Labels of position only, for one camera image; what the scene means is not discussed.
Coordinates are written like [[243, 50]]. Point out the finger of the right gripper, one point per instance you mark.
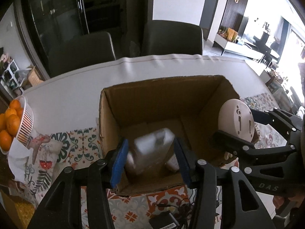
[[232, 144], [280, 120]]

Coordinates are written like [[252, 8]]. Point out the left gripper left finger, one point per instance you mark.
[[61, 206]]

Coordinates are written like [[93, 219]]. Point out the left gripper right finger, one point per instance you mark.
[[241, 205]]

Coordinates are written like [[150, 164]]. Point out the round pink deer toy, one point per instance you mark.
[[236, 119]]

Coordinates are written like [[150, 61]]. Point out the black power adapter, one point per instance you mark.
[[164, 220]]

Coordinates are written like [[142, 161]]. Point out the white rectangular device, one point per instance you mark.
[[150, 151]]

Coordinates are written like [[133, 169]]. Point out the person right hand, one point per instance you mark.
[[282, 204]]

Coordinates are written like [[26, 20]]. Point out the yellow woven placemat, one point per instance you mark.
[[19, 210]]

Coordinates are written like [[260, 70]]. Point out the floral tissue box cover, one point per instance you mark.
[[33, 165]]

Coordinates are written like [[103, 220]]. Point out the patterned tile table runner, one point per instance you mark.
[[82, 147]]

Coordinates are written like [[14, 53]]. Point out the white fruit basket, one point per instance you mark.
[[26, 116]]

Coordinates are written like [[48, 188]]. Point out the orange fruit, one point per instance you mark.
[[5, 140], [13, 123], [15, 104]]

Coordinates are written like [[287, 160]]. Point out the brown cardboard box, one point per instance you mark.
[[195, 101]]

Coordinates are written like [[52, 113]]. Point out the white tv console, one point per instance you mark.
[[256, 50]]

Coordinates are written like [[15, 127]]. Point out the right dark dining chair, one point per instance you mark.
[[162, 37]]

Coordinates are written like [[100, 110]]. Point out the dark dining chair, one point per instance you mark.
[[81, 52], [162, 37]]

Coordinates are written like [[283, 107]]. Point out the white shoe shelf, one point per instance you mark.
[[11, 78]]

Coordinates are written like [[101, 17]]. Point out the left dark dining chair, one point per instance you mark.
[[81, 52]]

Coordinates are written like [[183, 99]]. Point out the black glass cabinet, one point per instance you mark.
[[46, 24]]

